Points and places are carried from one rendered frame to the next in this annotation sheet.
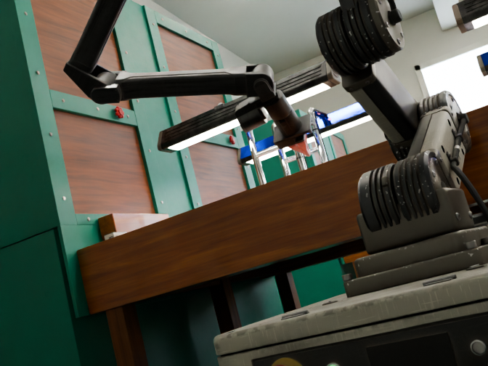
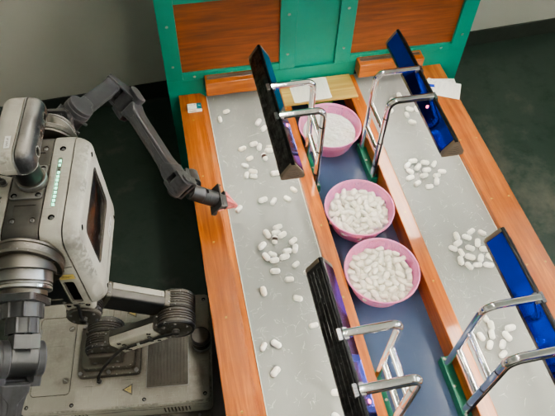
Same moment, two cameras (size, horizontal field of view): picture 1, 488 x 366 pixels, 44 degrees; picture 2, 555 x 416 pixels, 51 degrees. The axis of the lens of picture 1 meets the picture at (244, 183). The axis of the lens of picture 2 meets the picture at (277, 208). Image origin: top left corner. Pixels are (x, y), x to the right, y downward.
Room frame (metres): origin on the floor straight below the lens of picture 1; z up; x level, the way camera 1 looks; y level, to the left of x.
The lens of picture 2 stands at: (0.88, -1.26, 2.51)
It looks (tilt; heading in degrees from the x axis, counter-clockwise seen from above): 53 degrees down; 52
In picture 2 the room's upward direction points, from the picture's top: 2 degrees clockwise
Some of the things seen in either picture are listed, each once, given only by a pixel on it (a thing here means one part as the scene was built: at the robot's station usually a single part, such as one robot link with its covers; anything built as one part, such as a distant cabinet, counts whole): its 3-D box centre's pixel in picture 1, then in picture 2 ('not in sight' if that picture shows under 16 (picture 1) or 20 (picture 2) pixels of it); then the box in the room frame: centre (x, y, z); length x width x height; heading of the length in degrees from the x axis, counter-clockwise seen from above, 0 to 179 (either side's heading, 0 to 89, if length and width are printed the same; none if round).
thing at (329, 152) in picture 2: not in sight; (329, 132); (2.13, -0.02, 0.72); 0.27 x 0.27 x 0.10
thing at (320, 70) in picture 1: (242, 108); (274, 106); (1.80, -0.05, 1.08); 0.62 x 0.08 x 0.07; 65
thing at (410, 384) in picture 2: not in sight; (368, 384); (1.46, -0.97, 0.90); 0.20 x 0.19 x 0.45; 65
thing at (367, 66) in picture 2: not in sight; (389, 63); (2.55, 0.08, 0.83); 0.30 x 0.06 x 0.07; 155
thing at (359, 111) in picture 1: (307, 131); (423, 87); (2.31, -0.29, 1.08); 0.62 x 0.08 x 0.07; 65
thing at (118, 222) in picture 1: (137, 226); (239, 81); (1.94, 0.37, 0.83); 0.30 x 0.06 x 0.07; 155
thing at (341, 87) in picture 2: not in sight; (317, 89); (2.22, 0.18, 0.77); 0.33 x 0.15 x 0.01; 155
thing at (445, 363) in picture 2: not in sight; (498, 358); (1.82, -1.14, 0.90); 0.20 x 0.19 x 0.45; 65
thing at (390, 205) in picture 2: not in sight; (358, 214); (1.94, -0.42, 0.72); 0.27 x 0.27 x 0.10
